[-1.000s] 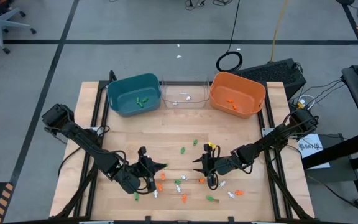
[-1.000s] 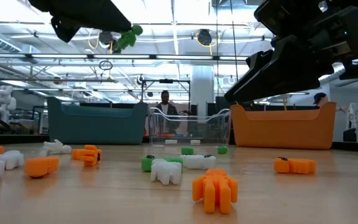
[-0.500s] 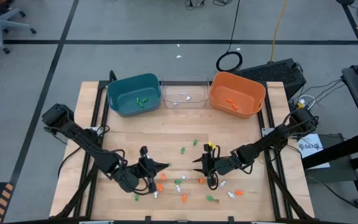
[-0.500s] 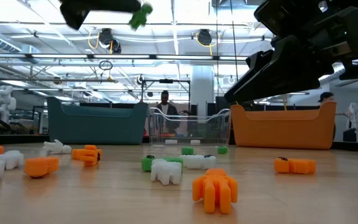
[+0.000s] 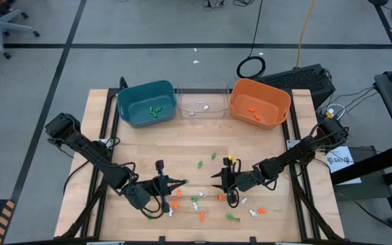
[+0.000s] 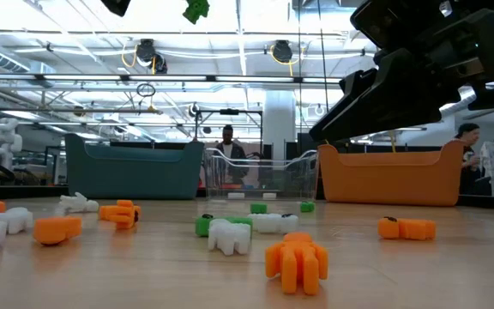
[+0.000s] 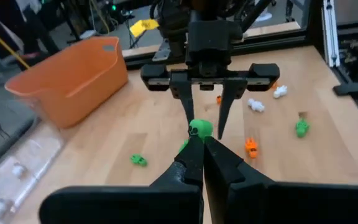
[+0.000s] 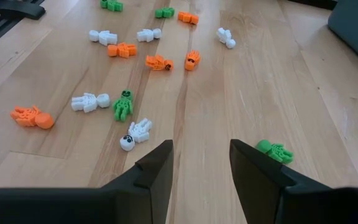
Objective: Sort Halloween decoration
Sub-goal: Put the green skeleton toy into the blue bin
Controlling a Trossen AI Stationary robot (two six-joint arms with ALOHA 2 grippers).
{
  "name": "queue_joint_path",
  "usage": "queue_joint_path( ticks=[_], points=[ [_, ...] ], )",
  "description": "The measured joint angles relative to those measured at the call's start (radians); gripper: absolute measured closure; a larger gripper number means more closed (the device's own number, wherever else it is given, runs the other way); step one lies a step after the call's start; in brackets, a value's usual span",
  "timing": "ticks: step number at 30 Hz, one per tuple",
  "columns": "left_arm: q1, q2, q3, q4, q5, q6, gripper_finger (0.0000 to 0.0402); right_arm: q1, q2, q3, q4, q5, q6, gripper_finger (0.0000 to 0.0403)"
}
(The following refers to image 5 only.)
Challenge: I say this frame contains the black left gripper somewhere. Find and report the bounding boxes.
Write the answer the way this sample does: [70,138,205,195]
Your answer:
[148,159,188,214]

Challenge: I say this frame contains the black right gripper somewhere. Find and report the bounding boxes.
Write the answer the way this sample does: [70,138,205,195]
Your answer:
[210,157,265,209]

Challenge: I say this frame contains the clear plastic bin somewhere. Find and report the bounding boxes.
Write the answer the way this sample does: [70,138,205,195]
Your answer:
[176,81,231,120]

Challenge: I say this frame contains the teal plastic bin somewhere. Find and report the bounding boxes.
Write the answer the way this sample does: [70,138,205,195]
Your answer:
[116,80,178,129]

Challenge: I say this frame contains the orange plastic bin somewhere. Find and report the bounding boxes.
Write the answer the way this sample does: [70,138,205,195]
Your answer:
[229,78,292,131]

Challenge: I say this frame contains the black computer tower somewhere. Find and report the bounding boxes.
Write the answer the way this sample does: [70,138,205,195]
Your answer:
[256,63,336,110]

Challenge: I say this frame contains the white printed paper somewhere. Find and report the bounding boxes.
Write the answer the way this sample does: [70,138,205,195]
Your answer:
[325,145,363,186]

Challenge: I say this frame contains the grey office chair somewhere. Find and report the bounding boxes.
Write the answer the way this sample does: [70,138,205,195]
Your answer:
[0,0,41,60]

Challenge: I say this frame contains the black hanging cable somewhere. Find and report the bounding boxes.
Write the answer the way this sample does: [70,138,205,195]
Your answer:
[235,0,267,80]

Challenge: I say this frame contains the black desk leg frame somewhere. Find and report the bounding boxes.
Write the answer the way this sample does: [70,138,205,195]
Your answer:
[330,142,392,228]

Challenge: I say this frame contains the yellow hanging cable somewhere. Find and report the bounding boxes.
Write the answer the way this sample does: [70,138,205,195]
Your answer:
[295,0,316,69]

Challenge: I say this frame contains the black floor cable bundle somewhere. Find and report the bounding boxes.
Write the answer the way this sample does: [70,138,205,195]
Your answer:
[201,0,251,8]

